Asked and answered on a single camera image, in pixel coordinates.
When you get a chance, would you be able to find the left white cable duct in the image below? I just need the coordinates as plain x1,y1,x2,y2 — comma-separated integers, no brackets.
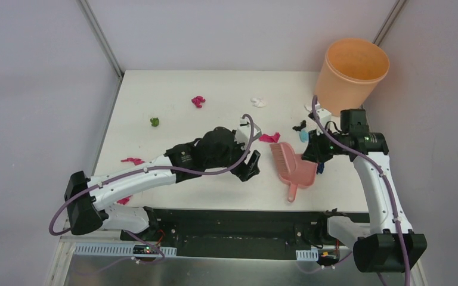
74,243,177,258

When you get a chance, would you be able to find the white paper scrap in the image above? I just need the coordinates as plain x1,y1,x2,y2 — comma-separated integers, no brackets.
304,104,312,113
250,98,267,108

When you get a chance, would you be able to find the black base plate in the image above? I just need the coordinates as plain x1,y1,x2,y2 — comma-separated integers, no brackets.
108,208,372,260

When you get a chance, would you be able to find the black paper scrap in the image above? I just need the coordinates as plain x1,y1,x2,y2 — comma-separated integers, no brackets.
292,120,307,132

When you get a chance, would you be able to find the magenta paper scrap left edge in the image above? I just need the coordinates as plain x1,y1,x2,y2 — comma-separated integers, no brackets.
121,157,145,166

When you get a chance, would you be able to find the dark blue paper scrap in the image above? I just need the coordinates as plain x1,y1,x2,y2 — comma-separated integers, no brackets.
316,163,325,174

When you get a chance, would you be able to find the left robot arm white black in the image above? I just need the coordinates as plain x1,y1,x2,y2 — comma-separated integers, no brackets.
63,123,261,241

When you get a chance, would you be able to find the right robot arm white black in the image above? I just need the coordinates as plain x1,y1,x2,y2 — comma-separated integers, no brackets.
302,108,427,275

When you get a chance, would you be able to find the circuit board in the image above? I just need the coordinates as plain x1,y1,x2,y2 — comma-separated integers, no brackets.
317,252,340,267
132,245,159,256

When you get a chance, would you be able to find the green paper scrap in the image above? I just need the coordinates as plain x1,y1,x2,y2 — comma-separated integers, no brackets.
150,117,160,128

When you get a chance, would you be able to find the pink dustpan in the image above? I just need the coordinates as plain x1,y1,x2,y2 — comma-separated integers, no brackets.
279,142,318,203

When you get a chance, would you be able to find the left circuit board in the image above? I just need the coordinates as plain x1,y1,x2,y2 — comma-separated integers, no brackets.
132,245,159,256

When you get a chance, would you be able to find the right white cable duct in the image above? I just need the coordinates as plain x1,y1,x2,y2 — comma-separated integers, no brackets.
295,248,318,262

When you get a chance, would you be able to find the white cable duct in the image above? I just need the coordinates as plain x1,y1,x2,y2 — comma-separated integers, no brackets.
74,243,177,258
295,248,318,262

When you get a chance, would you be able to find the orange plastic bucket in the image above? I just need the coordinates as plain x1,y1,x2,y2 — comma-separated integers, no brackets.
314,38,390,117

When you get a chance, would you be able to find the right circuit board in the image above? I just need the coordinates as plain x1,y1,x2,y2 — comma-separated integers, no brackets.
317,252,340,267

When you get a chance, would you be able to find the cyan paper scrap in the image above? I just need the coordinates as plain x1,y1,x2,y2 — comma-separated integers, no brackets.
299,129,309,143

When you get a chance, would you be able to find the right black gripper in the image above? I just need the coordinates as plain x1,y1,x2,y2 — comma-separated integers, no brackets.
302,126,348,164

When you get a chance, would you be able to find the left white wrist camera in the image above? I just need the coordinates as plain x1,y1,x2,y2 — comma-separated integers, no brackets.
234,122,261,149

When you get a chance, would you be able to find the pink hand brush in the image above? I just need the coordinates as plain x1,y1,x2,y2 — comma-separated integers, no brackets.
270,142,301,178

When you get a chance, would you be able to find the magenta paper scrap top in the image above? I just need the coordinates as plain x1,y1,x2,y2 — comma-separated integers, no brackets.
191,96,206,108

